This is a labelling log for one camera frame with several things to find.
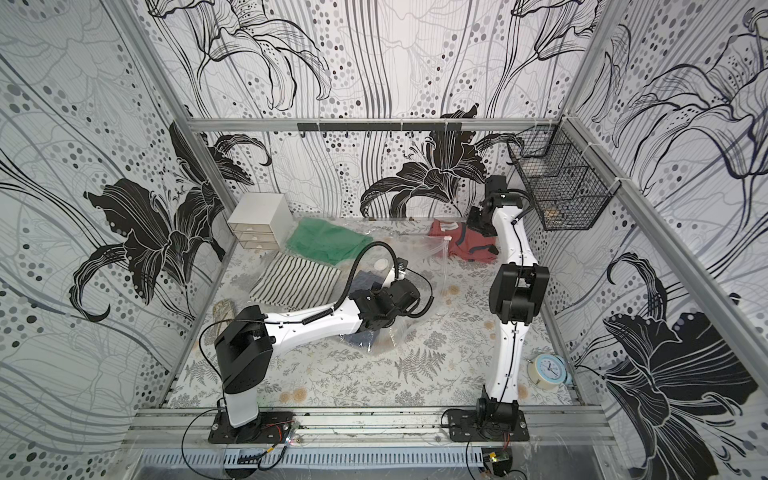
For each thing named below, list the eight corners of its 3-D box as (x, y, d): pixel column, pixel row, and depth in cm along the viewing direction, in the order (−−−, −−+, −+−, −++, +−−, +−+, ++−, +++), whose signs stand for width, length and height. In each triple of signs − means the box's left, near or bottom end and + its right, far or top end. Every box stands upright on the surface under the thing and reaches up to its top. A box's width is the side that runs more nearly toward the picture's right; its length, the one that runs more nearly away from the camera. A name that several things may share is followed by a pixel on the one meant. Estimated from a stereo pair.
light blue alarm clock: (529, 389, 80) (537, 384, 76) (521, 360, 85) (528, 354, 81) (564, 389, 80) (573, 384, 76) (554, 360, 85) (562, 354, 81)
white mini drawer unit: (239, 251, 111) (223, 228, 101) (254, 216, 123) (241, 191, 113) (287, 251, 111) (276, 227, 101) (297, 215, 123) (288, 191, 113)
